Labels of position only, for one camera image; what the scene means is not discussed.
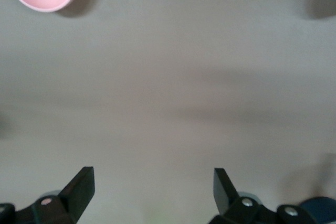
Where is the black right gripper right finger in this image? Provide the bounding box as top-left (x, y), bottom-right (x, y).
top-left (208, 167), bottom-right (318, 224)

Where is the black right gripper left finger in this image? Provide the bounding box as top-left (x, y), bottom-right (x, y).
top-left (0, 166), bottom-right (96, 224)

